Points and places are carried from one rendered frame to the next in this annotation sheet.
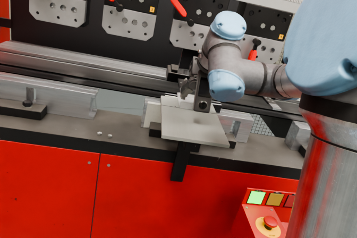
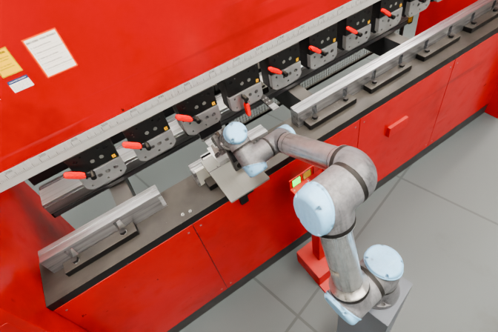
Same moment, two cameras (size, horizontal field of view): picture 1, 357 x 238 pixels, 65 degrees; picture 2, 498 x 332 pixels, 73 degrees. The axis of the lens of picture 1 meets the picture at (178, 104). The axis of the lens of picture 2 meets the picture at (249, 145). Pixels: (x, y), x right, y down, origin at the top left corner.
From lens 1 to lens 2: 71 cm
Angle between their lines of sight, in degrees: 26
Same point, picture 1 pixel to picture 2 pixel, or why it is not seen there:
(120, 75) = not seen: hidden behind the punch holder
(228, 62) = (250, 158)
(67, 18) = (114, 173)
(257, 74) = (268, 152)
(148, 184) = (229, 215)
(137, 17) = (159, 139)
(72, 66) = not seen: hidden behind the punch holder
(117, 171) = (207, 223)
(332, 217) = (334, 253)
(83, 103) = (155, 203)
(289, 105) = not seen: hidden behind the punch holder
